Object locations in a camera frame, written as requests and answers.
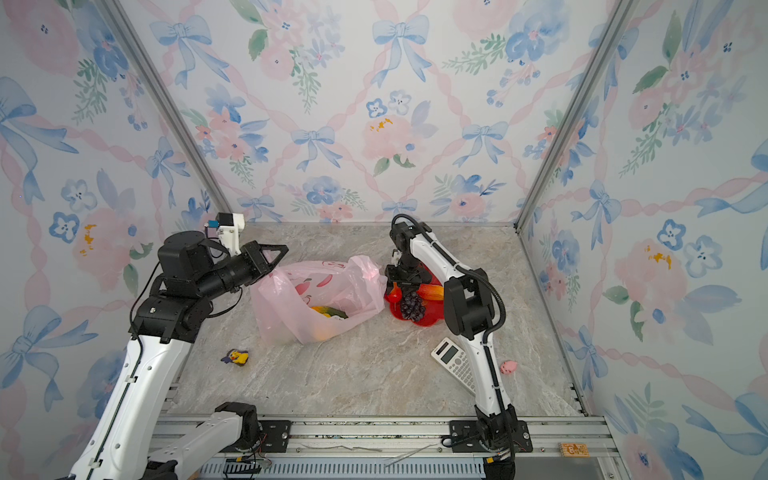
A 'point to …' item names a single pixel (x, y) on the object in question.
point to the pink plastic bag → (304, 303)
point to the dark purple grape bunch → (412, 306)
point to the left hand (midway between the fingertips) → (287, 245)
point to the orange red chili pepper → (431, 292)
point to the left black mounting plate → (274, 435)
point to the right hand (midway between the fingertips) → (394, 290)
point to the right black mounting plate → (465, 438)
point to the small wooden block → (575, 450)
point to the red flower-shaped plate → (434, 311)
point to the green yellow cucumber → (330, 311)
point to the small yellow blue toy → (237, 357)
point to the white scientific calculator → (455, 359)
